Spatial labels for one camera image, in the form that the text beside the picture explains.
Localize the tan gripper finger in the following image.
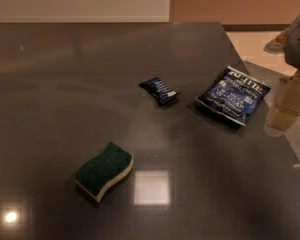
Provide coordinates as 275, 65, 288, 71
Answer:
266, 107, 298, 131

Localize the blue chip bag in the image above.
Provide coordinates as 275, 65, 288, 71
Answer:
196, 66, 271, 126

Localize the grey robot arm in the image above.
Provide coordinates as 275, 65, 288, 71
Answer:
267, 14, 300, 131

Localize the small dark blue snack packet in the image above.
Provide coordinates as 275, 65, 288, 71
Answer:
139, 77, 179, 105

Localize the green and cream sponge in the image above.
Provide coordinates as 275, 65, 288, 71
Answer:
74, 142, 133, 202

